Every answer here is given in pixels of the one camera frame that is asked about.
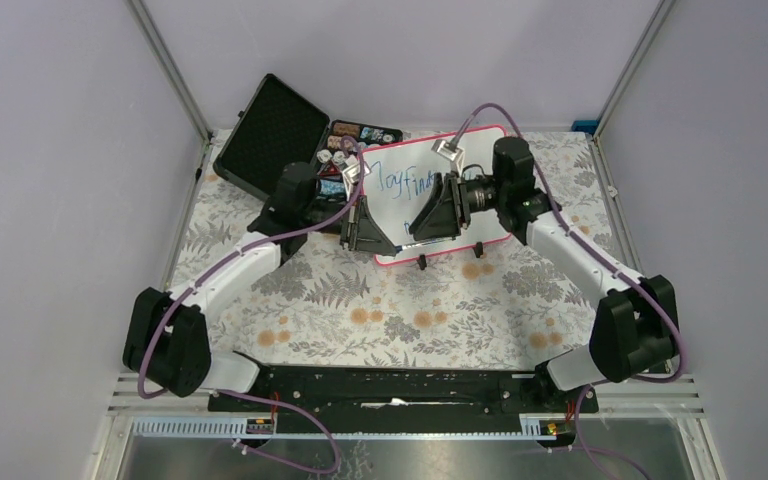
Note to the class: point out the black poker chip case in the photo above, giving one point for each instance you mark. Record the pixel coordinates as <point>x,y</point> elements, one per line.
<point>280,127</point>

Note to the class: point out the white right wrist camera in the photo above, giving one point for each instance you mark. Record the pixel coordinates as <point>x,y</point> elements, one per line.
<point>451,152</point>

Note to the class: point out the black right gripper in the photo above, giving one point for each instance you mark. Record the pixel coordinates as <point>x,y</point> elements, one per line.
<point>446,212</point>

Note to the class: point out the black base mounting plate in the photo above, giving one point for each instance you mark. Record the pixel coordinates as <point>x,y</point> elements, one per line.
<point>377,400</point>

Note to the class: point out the floral tablecloth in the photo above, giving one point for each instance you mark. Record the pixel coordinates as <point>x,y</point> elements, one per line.
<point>509,309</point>

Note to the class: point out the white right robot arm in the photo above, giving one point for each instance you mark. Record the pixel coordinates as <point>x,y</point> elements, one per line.
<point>635,326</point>

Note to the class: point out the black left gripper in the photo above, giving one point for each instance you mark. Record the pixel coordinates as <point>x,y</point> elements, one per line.
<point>359,232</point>

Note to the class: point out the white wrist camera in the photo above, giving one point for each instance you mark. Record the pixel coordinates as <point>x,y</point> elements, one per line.
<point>451,152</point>
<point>354,172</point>

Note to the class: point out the pink framed whiteboard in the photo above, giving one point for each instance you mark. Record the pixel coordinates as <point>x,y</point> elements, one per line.
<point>398,187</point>

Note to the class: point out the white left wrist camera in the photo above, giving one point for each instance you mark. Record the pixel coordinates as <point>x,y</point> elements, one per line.
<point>354,172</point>

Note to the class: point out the whiteboard marker pen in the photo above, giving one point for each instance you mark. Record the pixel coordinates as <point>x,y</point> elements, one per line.
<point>414,245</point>

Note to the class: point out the blue clamp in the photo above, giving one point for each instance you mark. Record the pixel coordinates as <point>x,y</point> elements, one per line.
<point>588,127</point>

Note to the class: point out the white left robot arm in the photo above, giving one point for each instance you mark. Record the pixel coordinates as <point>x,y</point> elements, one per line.
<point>167,343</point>

